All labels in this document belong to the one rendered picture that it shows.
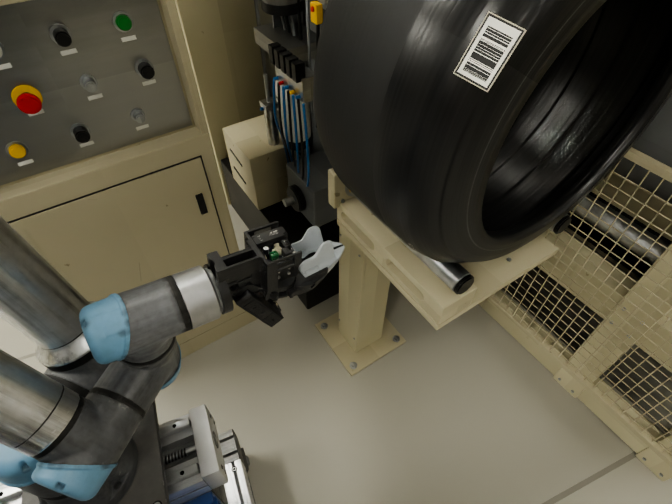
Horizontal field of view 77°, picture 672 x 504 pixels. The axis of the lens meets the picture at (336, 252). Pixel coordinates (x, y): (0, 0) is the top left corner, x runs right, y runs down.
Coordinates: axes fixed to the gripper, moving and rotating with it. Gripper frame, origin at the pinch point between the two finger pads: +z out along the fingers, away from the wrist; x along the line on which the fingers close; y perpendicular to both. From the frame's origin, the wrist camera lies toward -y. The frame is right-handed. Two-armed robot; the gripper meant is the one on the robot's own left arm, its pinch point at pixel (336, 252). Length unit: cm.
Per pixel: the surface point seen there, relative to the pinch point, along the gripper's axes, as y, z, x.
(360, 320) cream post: -74, 36, 25
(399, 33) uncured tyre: 32.2, 3.9, -0.6
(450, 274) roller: -7.2, 20.0, -8.8
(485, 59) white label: 33.0, 6.1, -10.8
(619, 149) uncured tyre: 13, 51, -12
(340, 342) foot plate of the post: -96, 36, 32
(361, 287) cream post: -54, 33, 25
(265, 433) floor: -103, -5, 18
